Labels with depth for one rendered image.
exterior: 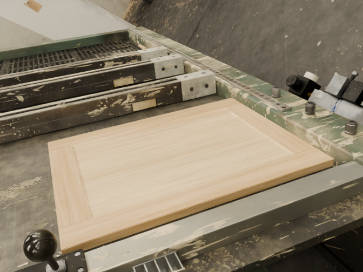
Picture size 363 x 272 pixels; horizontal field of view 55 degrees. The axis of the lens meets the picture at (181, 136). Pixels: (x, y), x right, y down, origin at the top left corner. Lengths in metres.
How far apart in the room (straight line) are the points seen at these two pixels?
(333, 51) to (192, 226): 1.77
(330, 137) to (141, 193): 0.43
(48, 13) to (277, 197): 4.30
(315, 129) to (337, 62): 1.32
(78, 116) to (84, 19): 3.70
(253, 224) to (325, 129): 0.34
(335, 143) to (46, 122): 0.78
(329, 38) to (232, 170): 1.63
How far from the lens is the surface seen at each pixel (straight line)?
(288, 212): 0.64
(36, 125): 1.10
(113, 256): 0.56
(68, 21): 4.74
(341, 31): 2.26
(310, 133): 0.85
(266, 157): 0.80
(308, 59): 2.30
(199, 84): 1.18
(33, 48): 2.29
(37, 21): 4.74
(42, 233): 0.45
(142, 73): 1.41
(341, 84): 1.04
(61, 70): 1.55
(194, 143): 0.87
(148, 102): 1.13
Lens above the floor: 1.54
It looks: 30 degrees down
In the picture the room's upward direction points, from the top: 69 degrees counter-clockwise
